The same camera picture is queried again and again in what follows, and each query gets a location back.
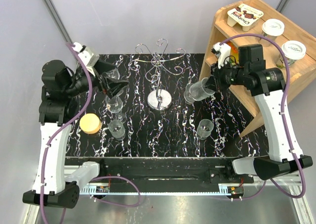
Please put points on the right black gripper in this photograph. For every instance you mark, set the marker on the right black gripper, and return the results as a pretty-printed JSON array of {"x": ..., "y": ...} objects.
[{"x": 215, "y": 80}]

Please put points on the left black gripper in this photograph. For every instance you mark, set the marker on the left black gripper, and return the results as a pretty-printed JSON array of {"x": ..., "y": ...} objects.
[{"x": 111, "y": 87}]

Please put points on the chrome wine glass rack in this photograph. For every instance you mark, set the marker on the chrome wine glass rack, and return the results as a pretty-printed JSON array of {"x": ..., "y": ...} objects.
[{"x": 159, "y": 99}]

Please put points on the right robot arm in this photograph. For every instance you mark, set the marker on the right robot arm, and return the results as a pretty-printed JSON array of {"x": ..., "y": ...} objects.
[{"x": 267, "y": 86}]

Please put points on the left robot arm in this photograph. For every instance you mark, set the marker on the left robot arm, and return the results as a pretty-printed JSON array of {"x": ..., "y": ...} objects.
[{"x": 56, "y": 115}]

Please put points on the far clear wine glass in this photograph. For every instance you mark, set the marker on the far clear wine glass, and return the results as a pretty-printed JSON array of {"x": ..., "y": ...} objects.
[{"x": 113, "y": 76}]

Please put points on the clear wine glass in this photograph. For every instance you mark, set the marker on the clear wine glass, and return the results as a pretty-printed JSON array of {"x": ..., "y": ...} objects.
[
  {"x": 115, "y": 106},
  {"x": 113, "y": 76}
]

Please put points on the middle clear wine glass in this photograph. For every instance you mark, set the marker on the middle clear wine glass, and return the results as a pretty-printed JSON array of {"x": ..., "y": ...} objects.
[{"x": 115, "y": 106}]

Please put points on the colourful sponge pack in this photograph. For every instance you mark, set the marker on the colourful sponge pack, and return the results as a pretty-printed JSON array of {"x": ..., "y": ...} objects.
[{"x": 234, "y": 50}]

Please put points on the left ribbed glass goblet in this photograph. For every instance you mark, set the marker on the left ribbed glass goblet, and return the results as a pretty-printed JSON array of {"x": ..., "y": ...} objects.
[{"x": 117, "y": 129}]

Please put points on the chocolate yogurt cup pack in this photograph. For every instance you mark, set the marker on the chocolate yogurt cup pack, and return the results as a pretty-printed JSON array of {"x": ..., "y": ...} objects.
[{"x": 244, "y": 15}]

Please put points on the far paper coffee cup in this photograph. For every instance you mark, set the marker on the far paper coffee cup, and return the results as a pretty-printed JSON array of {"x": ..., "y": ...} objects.
[{"x": 272, "y": 28}]

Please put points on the paper coffee cup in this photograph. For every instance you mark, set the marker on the paper coffee cup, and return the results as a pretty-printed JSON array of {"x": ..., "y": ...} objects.
[
  {"x": 272, "y": 28},
  {"x": 293, "y": 51}
]

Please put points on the wooden shelf unit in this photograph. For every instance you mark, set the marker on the wooden shelf unit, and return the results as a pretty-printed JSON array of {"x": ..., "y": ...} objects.
[{"x": 302, "y": 72}]

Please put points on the near paper coffee cup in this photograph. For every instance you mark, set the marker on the near paper coffee cup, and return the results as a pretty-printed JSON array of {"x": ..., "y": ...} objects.
[{"x": 293, "y": 51}]

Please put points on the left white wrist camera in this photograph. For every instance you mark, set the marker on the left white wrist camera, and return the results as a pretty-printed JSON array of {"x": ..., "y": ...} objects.
[{"x": 87, "y": 57}]

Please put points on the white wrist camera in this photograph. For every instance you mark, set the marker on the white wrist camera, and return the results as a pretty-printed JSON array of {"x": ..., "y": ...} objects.
[
  {"x": 222, "y": 52},
  {"x": 87, "y": 57}
]

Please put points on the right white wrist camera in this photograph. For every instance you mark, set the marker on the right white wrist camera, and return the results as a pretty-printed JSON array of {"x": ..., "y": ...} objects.
[{"x": 222, "y": 52}]

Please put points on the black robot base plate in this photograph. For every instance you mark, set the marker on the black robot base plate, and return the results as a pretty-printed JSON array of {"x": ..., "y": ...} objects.
[{"x": 165, "y": 176}]

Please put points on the aluminium rail frame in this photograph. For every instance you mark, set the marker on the aluminium rail frame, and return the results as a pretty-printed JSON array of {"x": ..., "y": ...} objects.
[{"x": 247, "y": 200}]

